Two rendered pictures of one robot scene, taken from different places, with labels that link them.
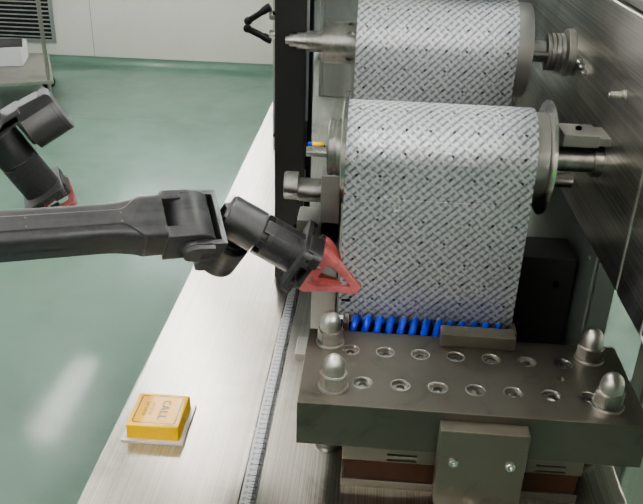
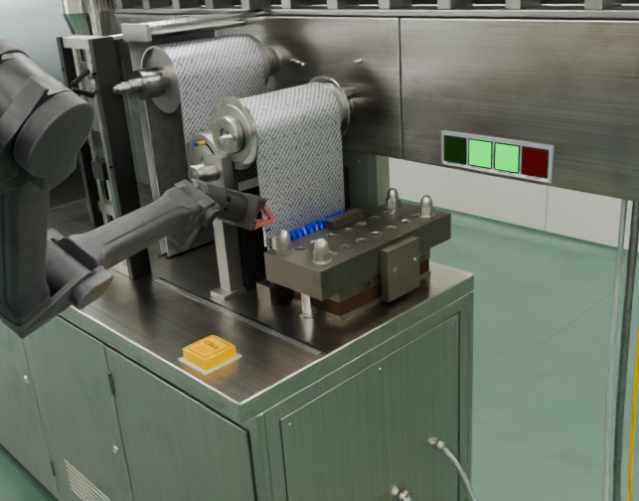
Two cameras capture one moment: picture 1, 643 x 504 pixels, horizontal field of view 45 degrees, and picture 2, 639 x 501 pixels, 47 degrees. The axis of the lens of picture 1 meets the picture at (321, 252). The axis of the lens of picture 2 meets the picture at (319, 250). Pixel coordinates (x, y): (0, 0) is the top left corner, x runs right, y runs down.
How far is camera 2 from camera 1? 0.94 m
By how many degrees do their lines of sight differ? 43
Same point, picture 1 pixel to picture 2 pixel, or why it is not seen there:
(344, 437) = (343, 284)
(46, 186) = not seen: hidden behind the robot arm
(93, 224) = (168, 211)
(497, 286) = (335, 189)
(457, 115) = (291, 93)
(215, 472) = (278, 353)
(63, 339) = not seen: outside the picture
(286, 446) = (290, 327)
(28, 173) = not seen: outside the picture
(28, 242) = (150, 231)
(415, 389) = (355, 245)
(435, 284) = (308, 200)
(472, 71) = (243, 80)
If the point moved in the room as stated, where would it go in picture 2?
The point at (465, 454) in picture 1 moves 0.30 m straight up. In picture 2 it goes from (398, 261) to (394, 112)
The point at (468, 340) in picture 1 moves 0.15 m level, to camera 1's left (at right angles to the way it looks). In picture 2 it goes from (344, 220) to (295, 242)
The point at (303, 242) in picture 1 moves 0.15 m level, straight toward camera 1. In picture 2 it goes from (244, 197) to (302, 209)
